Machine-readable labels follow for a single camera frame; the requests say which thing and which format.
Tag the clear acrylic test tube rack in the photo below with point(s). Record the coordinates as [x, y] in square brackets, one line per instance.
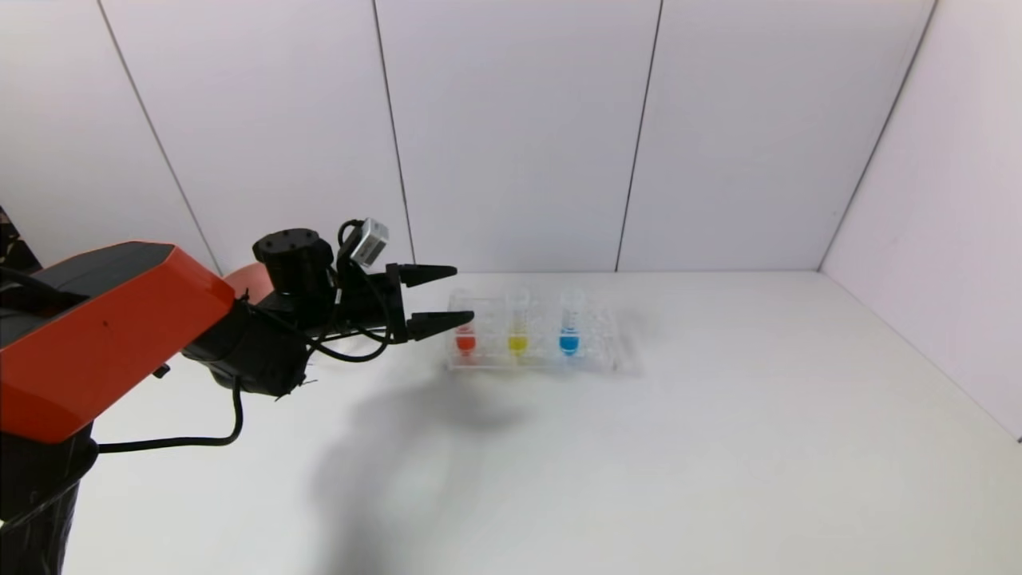
[543, 361]

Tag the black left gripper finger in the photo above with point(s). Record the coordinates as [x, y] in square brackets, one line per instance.
[423, 275]
[435, 324]

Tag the yellow pigment test tube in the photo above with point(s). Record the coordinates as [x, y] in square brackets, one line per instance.
[517, 343]

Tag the blue pigment test tube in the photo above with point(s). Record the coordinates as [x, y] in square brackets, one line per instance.
[568, 343]

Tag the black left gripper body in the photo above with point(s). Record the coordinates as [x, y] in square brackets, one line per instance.
[393, 302]

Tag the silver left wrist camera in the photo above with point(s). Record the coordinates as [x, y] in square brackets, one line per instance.
[369, 242]

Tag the pink plastic bowl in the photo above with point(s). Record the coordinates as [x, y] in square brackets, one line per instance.
[249, 283]

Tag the black chair frame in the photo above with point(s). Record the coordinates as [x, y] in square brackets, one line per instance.
[14, 243]

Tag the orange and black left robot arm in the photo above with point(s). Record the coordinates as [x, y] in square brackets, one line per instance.
[104, 335]

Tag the red pigment test tube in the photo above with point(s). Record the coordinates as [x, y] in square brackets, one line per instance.
[465, 343]

